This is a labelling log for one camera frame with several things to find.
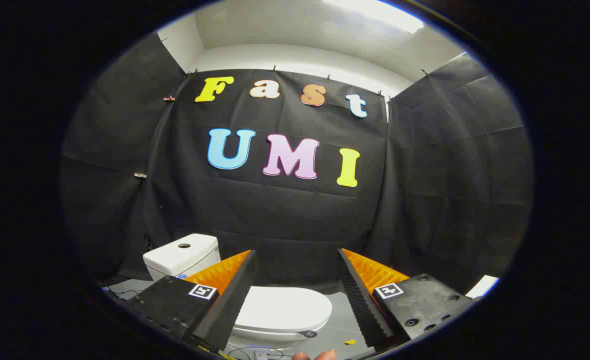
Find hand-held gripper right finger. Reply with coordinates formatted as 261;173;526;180
337;248;476;349

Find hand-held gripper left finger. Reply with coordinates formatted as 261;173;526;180
125;250;259;353

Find white toilet bowl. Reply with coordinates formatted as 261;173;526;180
229;327;326;350

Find white toilet tank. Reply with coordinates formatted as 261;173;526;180
143;233;222;282

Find black backdrop cloth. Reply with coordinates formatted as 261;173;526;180
60;32;533;296

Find thin black cable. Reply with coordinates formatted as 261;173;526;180
225;345;288;360

